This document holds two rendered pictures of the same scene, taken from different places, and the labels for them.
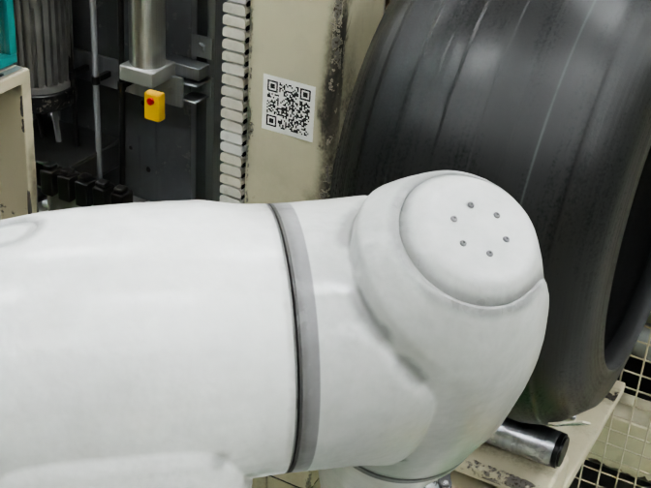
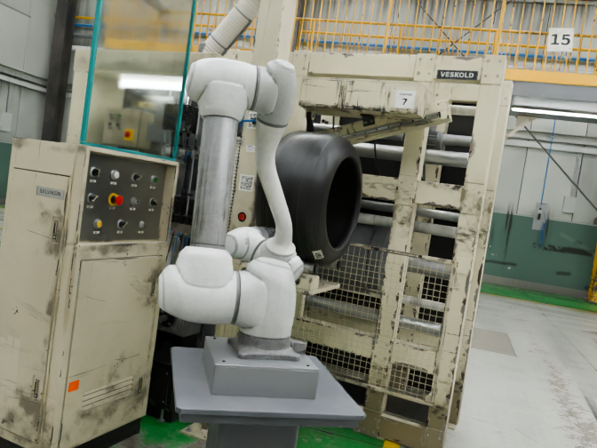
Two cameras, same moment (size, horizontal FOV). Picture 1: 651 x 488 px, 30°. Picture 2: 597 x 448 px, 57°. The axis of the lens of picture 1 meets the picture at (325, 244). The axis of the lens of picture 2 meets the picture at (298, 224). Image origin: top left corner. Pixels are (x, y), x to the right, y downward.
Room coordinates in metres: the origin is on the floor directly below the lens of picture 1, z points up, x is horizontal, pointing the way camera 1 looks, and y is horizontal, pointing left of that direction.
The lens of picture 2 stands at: (-1.18, -0.10, 1.20)
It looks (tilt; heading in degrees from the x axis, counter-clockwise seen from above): 3 degrees down; 358
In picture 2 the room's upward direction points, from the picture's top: 8 degrees clockwise
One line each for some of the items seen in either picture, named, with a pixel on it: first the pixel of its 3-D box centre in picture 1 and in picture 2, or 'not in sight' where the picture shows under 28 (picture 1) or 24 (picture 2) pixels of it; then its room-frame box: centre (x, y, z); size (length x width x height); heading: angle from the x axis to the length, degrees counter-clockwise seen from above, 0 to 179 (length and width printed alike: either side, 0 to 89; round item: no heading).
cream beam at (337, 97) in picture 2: not in sight; (364, 100); (1.58, -0.45, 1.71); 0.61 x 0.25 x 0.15; 63
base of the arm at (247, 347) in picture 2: not in sight; (269, 341); (0.44, -0.14, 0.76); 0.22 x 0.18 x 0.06; 106
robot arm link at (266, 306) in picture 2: not in sight; (266, 295); (0.44, -0.10, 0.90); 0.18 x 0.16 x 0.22; 104
